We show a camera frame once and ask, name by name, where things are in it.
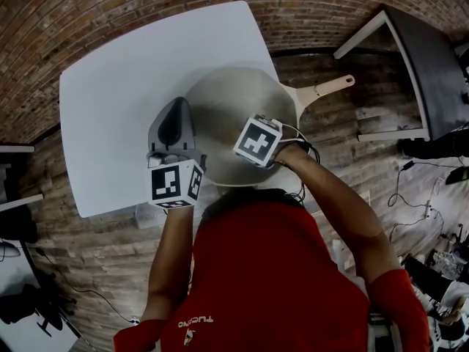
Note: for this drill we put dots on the white power strip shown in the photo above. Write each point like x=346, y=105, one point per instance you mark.
x=135, y=321
x=428, y=209

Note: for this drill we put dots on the dark-topped white-framed table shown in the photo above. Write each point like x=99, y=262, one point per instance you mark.
x=428, y=68

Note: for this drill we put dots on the person's red shirt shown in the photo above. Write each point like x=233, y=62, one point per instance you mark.
x=264, y=270

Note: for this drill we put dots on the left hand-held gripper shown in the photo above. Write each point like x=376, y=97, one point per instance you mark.
x=168, y=185

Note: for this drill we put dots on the person's right forearm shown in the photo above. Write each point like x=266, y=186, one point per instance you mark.
x=329, y=204

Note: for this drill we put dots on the white side table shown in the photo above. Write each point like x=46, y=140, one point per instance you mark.
x=18, y=148

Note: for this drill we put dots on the black stand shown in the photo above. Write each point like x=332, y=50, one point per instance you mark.
x=25, y=306

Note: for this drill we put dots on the black bag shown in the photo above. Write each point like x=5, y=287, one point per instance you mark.
x=432, y=145

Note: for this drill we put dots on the white desk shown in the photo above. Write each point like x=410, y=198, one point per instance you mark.
x=22, y=339

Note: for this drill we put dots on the black lamp head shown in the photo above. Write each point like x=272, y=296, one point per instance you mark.
x=458, y=176

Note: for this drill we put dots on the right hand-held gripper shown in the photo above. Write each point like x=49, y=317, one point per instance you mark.
x=256, y=141

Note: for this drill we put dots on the person's left forearm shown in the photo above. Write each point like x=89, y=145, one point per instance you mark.
x=168, y=262

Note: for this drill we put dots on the white square table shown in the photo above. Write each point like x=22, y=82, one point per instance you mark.
x=110, y=105

